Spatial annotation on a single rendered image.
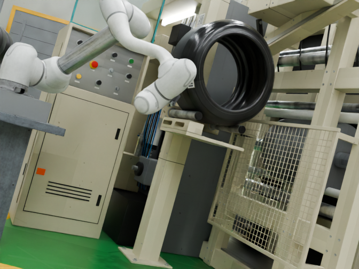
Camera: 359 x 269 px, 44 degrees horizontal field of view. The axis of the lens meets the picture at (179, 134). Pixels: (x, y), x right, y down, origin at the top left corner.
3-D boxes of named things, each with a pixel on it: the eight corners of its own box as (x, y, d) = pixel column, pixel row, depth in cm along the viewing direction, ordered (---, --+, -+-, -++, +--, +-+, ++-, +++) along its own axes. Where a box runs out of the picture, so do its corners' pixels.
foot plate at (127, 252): (117, 248, 281) (118, 244, 281) (155, 254, 292) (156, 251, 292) (131, 262, 257) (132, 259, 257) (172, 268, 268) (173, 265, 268)
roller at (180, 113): (175, 108, 265) (176, 116, 265) (168, 109, 263) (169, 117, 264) (202, 111, 233) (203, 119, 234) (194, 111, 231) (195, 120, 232)
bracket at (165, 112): (159, 118, 264) (163, 102, 264) (215, 135, 281) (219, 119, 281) (161, 118, 261) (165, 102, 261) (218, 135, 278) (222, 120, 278)
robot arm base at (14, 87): (4, 89, 217) (7, 78, 217) (-14, 88, 233) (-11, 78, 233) (38, 100, 230) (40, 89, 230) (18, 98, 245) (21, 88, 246)
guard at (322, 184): (207, 222, 286) (235, 117, 288) (209, 222, 287) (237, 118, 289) (299, 274, 205) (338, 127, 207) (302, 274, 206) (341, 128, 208)
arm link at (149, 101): (156, 115, 195) (177, 97, 189) (140, 123, 181) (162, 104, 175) (141, 95, 195) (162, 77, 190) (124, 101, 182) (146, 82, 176)
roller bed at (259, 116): (221, 130, 297) (233, 87, 297) (240, 135, 303) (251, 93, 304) (237, 132, 279) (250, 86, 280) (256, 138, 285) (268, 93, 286)
